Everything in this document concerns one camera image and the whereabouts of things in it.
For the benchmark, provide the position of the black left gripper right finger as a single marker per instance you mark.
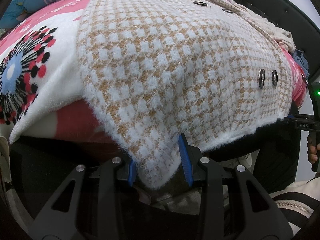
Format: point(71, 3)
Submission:
point(233, 203)

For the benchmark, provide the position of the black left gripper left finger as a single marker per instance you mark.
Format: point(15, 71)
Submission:
point(57, 219)

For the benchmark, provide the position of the beige houndstooth coat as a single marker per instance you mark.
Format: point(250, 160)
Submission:
point(155, 69)

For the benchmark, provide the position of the person's right hand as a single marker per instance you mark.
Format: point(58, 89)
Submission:
point(312, 150)

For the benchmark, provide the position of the cream knit sweater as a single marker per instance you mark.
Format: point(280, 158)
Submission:
point(283, 37)

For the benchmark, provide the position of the pink floral bed blanket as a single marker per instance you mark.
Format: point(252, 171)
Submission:
point(42, 93)

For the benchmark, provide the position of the black headboard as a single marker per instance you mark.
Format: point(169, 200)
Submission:
point(288, 16)

